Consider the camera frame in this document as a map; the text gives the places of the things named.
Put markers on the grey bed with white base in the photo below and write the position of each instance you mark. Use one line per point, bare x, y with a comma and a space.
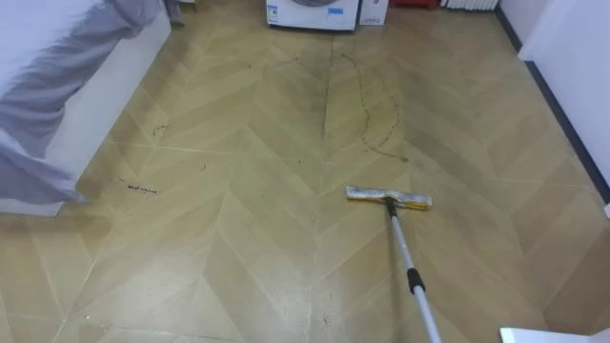
57, 86

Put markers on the white cardboard box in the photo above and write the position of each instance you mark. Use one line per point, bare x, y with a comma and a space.
373, 12

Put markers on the mop with silver pole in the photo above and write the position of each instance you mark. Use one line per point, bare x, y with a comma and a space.
402, 248

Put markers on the white washing machine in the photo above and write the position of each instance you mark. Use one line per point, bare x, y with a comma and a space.
312, 14

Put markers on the white furniture corner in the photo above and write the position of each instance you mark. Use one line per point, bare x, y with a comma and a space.
548, 336

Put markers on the white radiator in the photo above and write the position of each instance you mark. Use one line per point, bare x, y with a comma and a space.
469, 4

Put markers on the red box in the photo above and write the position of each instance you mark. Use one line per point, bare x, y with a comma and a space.
413, 3

